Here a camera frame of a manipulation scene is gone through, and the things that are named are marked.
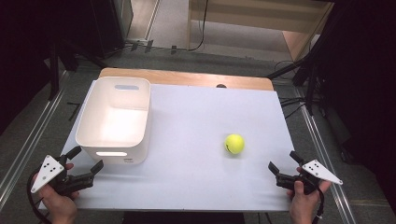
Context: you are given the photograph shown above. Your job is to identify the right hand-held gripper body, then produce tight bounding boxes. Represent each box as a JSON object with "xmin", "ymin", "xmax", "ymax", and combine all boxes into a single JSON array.
[{"xmin": 276, "ymin": 159, "xmax": 344, "ymax": 195}]

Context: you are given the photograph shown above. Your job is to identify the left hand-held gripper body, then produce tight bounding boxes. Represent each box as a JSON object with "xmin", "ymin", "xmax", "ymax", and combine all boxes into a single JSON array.
[{"xmin": 30, "ymin": 154, "xmax": 95, "ymax": 197}]

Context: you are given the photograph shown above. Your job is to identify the white plastic storage bin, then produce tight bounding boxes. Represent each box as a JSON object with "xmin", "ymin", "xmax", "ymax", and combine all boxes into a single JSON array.
[{"xmin": 75, "ymin": 76, "xmax": 152, "ymax": 166}]

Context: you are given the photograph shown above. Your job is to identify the yellow tennis ball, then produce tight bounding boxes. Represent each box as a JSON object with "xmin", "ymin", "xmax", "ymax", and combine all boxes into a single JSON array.
[{"xmin": 223, "ymin": 133, "xmax": 246, "ymax": 155}]

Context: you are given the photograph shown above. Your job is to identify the person's left hand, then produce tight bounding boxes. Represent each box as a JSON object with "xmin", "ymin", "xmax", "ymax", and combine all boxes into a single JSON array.
[{"xmin": 33, "ymin": 162, "xmax": 80, "ymax": 224}]

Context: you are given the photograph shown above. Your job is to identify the person's right hand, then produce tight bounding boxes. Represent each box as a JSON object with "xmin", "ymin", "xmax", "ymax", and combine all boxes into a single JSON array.
[{"xmin": 286, "ymin": 167, "xmax": 332, "ymax": 224}]

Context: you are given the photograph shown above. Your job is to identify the black metal stand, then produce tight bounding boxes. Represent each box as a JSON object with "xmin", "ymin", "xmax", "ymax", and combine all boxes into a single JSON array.
[
  {"xmin": 265, "ymin": 0, "xmax": 347, "ymax": 117},
  {"xmin": 46, "ymin": 38, "xmax": 108, "ymax": 101}
]

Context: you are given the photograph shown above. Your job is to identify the white table board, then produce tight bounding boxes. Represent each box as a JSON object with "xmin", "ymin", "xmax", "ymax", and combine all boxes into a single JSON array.
[{"xmin": 38, "ymin": 79, "xmax": 296, "ymax": 213}]

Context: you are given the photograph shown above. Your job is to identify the wooden table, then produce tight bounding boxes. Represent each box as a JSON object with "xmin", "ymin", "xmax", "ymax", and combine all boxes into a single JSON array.
[{"xmin": 98, "ymin": 67, "xmax": 275, "ymax": 91}]

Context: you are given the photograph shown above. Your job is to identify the dark cabinet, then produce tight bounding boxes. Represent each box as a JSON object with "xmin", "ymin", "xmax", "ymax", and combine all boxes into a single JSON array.
[{"xmin": 88, "ymin": 0, "xmax": 134, "ymax": 60}]

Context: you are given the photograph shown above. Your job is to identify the light wooden furniture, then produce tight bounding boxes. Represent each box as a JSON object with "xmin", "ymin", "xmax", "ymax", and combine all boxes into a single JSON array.
[{"xmin": 186, "ymin": 0, "xmax": 335, "ymax": 63}]

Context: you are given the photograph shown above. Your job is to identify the aluminium floor rail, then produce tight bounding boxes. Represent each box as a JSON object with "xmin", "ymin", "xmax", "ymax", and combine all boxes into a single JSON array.
[
  {"xmin": 293, "ymin": 87, "xmax": 358, "ymax": 224},
  {"xmin": 0, "ymin": 70, "xmax": 70, "ymax": 211}
]

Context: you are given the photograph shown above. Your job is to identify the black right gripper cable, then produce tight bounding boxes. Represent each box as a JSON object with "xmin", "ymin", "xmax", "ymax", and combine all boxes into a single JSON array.
[{"xmin": 312, "ymin": 183, "xmax": 326, "ymax": 224}]

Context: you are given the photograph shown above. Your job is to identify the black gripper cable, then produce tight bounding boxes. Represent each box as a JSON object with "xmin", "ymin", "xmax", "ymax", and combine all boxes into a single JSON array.
[
  {"xmin": 26, "ymin": 171, "xmax": 52, "ymax": 224},
  {"xmin": 312, "ymin": 183, "xmax": 326, "ymax": 224}
]

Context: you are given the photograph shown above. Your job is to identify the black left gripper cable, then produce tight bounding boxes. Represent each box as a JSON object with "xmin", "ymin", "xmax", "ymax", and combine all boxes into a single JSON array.
[{"xmin": 26, "ymin": 171, "xmax": 52, "ymax": 224}]

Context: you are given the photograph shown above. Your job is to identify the black floor cables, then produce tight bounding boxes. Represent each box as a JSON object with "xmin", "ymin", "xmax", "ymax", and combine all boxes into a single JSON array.
[{"xmin": 274, "ymin": 60, "xmax": 307, "ymax": 119}]

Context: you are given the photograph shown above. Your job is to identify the black hanging cable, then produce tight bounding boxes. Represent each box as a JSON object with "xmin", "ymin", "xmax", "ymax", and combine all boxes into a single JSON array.
[{"xmin": 186, "ymin": 0, "xmax": 209, "ymax": 52}]

